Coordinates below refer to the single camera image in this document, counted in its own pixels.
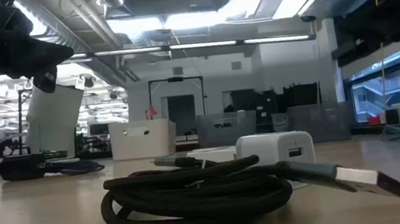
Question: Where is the small black box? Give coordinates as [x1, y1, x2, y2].
[0, 151, 47, 184]

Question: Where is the white USB charger cube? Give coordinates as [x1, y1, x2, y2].
[233, 127, 317, 173]

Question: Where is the black braided USB cable coil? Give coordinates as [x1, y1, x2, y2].
[94, 127, 400, 224]

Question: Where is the large grey mesh bin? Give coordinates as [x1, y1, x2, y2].
[285, 99, 354, 147]

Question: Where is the white plastic bin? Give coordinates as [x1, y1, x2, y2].
[108, 115, 181, 163]

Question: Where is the small grey bin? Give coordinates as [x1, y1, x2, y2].
[271, 111, 291, 134]

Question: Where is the black tripod pole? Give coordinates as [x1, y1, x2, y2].
[11, 87, 40, 156]

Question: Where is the black cup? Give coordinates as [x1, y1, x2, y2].
[384, 108, 396, 127]

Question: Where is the red cup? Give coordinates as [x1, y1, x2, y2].
[367, 115, 382, 127]

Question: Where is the black ledge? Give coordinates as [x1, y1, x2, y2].
[350, 121, 400, 139]

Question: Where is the small red object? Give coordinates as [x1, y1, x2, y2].
[144, 105, 159, 121]

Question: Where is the long ceiling light bar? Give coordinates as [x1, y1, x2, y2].
[58, 24, 317, 71]

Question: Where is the hanging yellow cord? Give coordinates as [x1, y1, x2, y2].
[371, 0, 392, 109]

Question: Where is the white angled pedestal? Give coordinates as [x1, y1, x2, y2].
[18, 80, 93, 165]

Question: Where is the black dome security camera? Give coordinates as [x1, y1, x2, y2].
[300, 14, 318, 24]

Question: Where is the black rectangular frame stand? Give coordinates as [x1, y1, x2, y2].
[146, 74, 209, 121]

